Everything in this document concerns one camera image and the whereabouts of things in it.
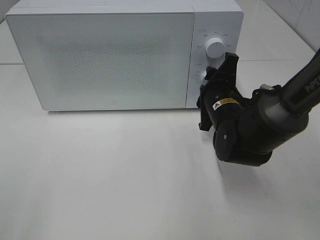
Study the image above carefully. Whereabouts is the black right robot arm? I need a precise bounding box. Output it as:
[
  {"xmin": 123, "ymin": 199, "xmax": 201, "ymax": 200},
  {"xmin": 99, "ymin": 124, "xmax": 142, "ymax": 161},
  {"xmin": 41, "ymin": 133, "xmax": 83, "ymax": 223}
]
[{"xmin": 196, "ymin": 52, "xmax": 320, "ymax": 167}]

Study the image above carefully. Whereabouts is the white microwave door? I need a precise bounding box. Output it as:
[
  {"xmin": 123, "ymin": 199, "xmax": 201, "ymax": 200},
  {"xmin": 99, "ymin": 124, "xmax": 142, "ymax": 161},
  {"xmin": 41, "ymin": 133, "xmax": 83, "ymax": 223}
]
[{"xmin": 7, "ymin": 13, "xmax": 194, "ymax": 111}]

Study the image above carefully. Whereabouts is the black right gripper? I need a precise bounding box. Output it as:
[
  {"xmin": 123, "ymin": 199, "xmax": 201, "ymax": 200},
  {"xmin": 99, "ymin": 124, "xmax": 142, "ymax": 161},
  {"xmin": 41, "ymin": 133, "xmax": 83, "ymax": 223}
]
[{"xmin": 197, "ymin": 52, "xmax": 244, "ymax": 132}]

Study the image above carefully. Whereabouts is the upper white power knob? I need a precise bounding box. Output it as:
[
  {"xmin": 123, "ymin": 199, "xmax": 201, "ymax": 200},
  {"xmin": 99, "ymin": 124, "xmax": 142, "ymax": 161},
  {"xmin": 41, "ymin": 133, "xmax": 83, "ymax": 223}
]
[{"xmin": 204, "ymin": 36, "xmax": 226, "ymax": 59}]

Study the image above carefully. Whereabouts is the white timer knob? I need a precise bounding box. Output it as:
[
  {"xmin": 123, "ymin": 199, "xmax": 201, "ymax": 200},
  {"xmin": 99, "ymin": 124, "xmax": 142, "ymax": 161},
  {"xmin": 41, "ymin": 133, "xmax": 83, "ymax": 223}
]
[{"xmin": 199, "ymin": 71, "xmax": 208, "ymax": 85}]

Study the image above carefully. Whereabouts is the white microwave oven body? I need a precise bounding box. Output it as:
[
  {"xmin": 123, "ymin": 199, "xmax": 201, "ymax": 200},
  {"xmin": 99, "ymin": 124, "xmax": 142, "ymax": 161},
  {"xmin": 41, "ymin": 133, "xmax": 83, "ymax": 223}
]
[{"xmin": 5, "ymin": 0, "xmax": 244, "ymax": 110}]

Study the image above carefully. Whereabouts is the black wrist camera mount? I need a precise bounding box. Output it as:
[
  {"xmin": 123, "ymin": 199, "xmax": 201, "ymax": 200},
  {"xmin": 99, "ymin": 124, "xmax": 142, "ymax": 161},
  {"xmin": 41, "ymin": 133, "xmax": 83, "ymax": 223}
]
[{"xmin": 259, "ymin": 84, "xmax": 274, "ymax": 91}]

